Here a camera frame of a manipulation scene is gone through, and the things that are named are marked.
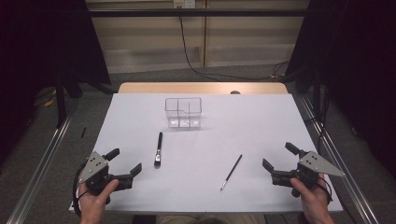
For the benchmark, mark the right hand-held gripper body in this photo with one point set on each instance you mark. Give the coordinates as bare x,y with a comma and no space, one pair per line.
311,166

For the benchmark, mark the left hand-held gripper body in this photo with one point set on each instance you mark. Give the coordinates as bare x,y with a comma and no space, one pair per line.
93,169

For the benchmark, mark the thin black makeup pencil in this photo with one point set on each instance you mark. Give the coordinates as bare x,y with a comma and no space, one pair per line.
232,171

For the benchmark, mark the clear plastic organizer box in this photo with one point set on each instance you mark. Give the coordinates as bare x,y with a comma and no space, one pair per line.
183,113

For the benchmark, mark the person's right hand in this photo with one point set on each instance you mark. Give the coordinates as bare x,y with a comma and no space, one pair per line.
314,199

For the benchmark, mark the person's left hand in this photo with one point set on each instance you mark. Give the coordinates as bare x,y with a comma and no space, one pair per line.
91,205

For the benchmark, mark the small black stick on floor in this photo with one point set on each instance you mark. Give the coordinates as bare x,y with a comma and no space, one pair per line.
83,132

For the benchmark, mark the white table sheet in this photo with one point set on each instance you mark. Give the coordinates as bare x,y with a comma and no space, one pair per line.
218,137

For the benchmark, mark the yellow item on floor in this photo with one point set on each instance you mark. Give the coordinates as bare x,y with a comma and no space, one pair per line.
49,101

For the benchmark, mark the round table grommet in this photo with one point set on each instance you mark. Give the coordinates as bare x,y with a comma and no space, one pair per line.
235,92

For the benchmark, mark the black curtain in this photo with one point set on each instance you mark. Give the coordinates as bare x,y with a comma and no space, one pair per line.
37,46
358,62

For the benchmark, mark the aluminium floor rail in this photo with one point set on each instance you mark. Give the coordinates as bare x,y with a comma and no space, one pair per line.
339,161
40,165

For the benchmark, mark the black stand post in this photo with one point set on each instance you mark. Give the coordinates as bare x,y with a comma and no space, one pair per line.
60,102

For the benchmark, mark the black horizontal frame bar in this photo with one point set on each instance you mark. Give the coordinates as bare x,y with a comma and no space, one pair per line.
199,12

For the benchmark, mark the white wall socket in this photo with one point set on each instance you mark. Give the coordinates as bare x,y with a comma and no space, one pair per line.
184,3

